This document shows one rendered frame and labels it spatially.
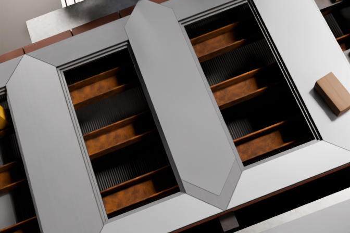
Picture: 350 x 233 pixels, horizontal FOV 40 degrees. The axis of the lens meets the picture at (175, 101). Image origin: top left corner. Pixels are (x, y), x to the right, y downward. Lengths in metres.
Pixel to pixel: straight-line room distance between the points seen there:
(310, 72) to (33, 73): 0.92
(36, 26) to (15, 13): 0.94
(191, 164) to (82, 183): 0.34
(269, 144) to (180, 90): 0.36
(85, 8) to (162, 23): 0.41
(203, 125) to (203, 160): 0.11
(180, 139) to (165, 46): 0.33
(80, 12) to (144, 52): 0.43
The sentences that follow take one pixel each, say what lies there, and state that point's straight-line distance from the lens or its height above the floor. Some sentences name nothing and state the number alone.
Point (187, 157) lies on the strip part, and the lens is 1.51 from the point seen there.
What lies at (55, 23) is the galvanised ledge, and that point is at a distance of 1.99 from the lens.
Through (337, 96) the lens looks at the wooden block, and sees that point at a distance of 1.54.
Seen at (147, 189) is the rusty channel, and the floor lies 0.68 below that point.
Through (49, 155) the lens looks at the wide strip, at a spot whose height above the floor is 0.85.
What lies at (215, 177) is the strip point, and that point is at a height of 0.85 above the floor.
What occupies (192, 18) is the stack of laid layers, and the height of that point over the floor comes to 0.84.
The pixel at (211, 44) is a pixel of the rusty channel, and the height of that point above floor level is 0.68.
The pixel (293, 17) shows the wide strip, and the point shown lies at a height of 0.85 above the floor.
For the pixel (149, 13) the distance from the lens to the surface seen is 1.71.
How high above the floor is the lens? 2.31
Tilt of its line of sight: 69 degrees down
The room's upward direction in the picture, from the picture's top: 17 degrees counter-clockwise
